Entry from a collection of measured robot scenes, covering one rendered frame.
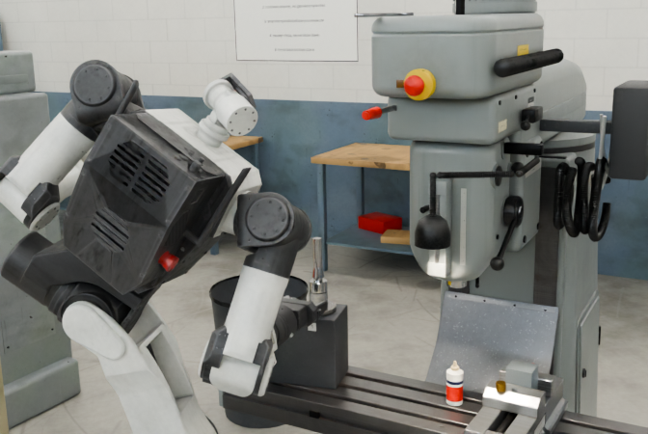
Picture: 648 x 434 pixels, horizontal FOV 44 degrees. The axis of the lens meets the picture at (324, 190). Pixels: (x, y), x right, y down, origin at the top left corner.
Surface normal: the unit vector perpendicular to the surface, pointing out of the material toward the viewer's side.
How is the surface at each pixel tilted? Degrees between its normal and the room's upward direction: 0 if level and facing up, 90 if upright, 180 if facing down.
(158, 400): 90
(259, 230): 67
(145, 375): 115
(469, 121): 90
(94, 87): 75
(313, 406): 90
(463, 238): 90
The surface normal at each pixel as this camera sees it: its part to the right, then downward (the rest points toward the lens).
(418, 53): -0.47, 0.20
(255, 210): -0.21, -0.19
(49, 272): -0.17, 0.22
